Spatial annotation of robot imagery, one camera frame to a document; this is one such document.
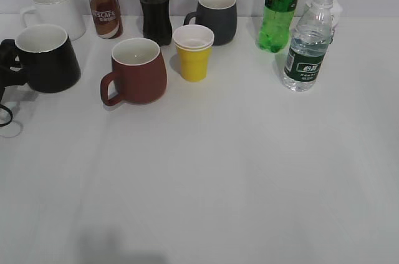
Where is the black mug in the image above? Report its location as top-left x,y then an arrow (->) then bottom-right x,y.
15,24 -> 81,93

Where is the brown Nescafe coffee bottle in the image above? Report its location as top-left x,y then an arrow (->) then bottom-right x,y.
89,0 -> 123,39

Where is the red-brown mug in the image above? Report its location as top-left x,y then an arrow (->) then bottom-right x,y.
100,37 -> 167,107

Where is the white purple-print bottle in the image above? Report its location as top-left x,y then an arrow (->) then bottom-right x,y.
304,0 -> 343,32

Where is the red-label cola bottle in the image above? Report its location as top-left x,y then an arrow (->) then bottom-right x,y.
140,0 -> 172,46

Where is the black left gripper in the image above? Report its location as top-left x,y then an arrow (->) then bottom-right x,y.
1,39 -> 27,99

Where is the white mug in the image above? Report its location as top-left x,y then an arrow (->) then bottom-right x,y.
19,0 -> 86,41

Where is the yellow paper cup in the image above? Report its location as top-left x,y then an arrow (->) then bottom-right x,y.
172,24 -> 214,82

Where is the clear green-label water bottle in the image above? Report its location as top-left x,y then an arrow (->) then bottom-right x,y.
283,0 -> 334,92

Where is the dark grey mug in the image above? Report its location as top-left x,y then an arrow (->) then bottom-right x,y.
183,0 -> 238,46

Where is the green soda bottle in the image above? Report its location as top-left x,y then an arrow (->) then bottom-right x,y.
257,0 -> 298,53

